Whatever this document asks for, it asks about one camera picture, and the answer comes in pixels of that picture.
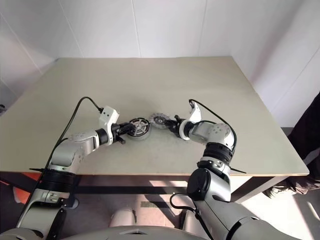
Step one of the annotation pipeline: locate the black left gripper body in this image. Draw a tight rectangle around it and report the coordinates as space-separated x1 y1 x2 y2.
111 122 126 145

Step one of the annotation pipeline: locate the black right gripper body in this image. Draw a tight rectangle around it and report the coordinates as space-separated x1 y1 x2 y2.
167 115 182 138

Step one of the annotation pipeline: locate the grey metal gear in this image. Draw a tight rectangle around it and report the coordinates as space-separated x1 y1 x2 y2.
149 112 171 130

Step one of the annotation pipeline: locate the round motor stator housing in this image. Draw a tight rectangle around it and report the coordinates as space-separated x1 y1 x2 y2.
127 117 152 142

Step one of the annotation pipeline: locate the beige table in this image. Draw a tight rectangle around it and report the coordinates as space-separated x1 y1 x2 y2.
0 56 311 177

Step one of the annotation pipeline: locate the black table crossbar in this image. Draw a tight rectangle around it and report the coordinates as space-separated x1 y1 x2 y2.
74 185 191 195

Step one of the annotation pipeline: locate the grey floor tape strip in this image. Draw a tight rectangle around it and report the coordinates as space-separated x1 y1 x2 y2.
140 201 171 209

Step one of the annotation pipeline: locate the rounded left robot knee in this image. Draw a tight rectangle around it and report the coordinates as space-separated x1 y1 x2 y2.
109 208 138 228

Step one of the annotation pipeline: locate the rounded robot knee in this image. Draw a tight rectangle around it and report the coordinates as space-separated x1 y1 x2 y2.
109 208 138 228
180 209 201 232

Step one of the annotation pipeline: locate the rounded right robot knee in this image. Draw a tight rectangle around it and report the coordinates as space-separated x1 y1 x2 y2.
180 209 201 232

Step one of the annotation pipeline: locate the grey robot torso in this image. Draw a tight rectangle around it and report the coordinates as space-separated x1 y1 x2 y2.
0 219 208 240

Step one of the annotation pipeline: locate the red object under table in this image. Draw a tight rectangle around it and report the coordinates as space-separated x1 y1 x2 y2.
11 186 34 204

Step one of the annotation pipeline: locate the person in dark clothes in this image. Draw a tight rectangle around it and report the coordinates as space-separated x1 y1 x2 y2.
264 91 320 196

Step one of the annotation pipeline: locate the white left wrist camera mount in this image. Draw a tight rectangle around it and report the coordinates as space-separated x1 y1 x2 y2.
98 105 121 146

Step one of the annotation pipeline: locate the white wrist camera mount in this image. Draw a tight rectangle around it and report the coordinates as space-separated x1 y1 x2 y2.
98 105 121 146
178 99 203 141

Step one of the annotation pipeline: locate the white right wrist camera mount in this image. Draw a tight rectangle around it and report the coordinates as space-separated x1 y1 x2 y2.
178 99 203 141

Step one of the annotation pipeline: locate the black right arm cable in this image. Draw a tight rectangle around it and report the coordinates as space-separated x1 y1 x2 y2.
188 99 238 152

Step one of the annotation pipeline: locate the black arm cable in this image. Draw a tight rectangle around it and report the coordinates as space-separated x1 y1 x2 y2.
188 99 238 152
29 96 105 196

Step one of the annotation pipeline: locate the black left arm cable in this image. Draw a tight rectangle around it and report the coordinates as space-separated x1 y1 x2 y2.
29 96 105 196

